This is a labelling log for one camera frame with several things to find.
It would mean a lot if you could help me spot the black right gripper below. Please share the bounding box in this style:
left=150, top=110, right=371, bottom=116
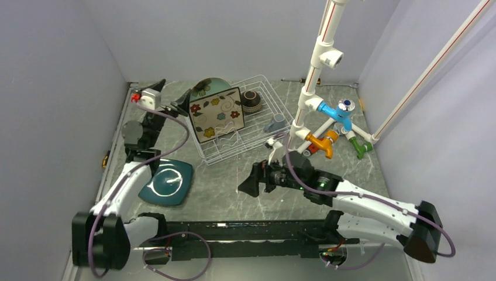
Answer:
left=237, top=154, right=305, bottom=197

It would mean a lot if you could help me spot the teal flower ceramic plate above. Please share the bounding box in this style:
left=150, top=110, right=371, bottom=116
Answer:
left=191, top=77, right=231, bottom=101

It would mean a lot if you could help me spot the brown rectangular floral plate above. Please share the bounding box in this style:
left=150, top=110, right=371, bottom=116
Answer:
left=187, top=87, right=245, bottom=143

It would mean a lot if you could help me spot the grey dotted ceramic mug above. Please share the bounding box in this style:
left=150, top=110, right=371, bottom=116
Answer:
left=263, top=113, right=287, bottom=133

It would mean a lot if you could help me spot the brown patterned ceramic bowl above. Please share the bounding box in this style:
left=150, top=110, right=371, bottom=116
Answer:
left=241, top=91, right=262, bottom=114

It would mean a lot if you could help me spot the dark teal square plate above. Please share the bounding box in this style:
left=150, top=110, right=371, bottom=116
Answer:
left=138, top=159, right=194, bottom=207

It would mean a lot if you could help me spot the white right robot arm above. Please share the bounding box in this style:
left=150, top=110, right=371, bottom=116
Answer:
left=237, top=151, right=443, bottom=263

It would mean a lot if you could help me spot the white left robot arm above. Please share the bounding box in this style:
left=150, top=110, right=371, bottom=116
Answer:
left=71, top=79, right=192, bottom=278

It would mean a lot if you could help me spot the orange pipe fitting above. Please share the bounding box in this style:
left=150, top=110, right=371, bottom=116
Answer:
left=305, top=130, right=339, bottom=159

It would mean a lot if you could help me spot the green pipe fitting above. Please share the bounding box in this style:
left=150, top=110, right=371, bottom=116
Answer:
left=349, top=137, right=373, bottom=159

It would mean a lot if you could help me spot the blue pipe valve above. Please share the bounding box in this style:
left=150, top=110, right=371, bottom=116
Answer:
left=317, top=99, right=356, bottom=132

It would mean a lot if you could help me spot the white diagonal PVC pipe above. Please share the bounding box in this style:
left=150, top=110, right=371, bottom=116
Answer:
left=370, top=0, right=495, bottom=145

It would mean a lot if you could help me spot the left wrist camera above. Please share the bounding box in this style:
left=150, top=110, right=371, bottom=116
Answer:
left=131, top=88, right=161, bottom=110

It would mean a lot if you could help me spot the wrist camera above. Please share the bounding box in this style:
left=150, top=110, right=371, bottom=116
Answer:
left=131, top=88, right=161, bottom=110
left=264, top=137, right=285, bottom=165

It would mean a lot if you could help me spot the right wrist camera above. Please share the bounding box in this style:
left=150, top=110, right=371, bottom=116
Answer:
left=264, top=137, right=285, bottom=165

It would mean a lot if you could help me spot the white wire dish rack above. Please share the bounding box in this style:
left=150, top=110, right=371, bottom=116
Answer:
left=186, top=75, right=293, bottom=165

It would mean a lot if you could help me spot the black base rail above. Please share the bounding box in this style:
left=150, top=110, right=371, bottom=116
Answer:
left=142, top=220, right=360, bottom=261

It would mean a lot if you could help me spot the yellow handled screwdriver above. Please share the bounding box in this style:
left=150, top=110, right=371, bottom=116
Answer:
left=280, top=78, right=321, bottom=85

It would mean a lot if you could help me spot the white PVC pipe frame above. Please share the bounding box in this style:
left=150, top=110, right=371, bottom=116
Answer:
left=280, top=0, right=383, bottom=160

